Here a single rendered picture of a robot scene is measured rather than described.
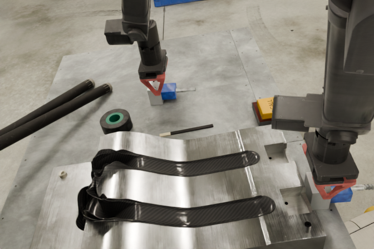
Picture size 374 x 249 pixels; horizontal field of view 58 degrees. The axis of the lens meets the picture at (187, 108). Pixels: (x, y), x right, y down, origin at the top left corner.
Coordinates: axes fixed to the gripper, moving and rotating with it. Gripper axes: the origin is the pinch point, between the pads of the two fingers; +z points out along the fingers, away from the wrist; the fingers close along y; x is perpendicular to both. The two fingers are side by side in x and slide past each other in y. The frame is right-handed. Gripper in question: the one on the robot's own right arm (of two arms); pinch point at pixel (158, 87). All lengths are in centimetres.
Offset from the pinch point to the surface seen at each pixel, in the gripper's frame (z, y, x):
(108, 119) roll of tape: 0.9, 11.3, -12.3
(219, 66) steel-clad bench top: 4.3, -14.4, 17.4
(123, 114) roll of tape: 0.8, 9.7, -8.4
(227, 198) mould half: -5.2, 40.9, 18.0
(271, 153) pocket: -3.0, 28.9, 27.4
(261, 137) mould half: -5.6, 26.8, 25.6
